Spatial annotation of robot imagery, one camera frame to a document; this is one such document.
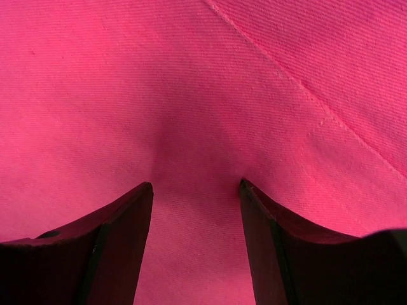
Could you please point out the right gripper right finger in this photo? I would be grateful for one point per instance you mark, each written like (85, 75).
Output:
(295, 261)

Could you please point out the pink trousers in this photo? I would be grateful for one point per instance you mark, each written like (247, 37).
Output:
(306, 99)

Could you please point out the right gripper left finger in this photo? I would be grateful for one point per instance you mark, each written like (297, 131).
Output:
(93, 260)

